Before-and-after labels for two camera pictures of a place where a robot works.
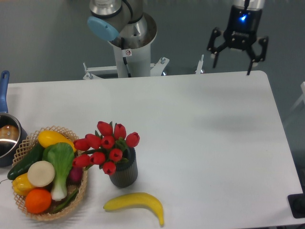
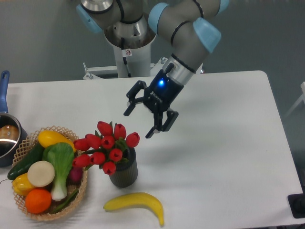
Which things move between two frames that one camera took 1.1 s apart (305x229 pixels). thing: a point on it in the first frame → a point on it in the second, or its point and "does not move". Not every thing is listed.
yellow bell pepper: (21, 185) does not move
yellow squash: (47, 138) does not move
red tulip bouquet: (108, 146) does not move
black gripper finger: (264, 42) → (171, 116)
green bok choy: (60, 156) does not move
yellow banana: (136, 200) does not move
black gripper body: (243, 26) → (162, 91)
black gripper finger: (216, 32) → (131, 95)
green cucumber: (35, 155) does not move
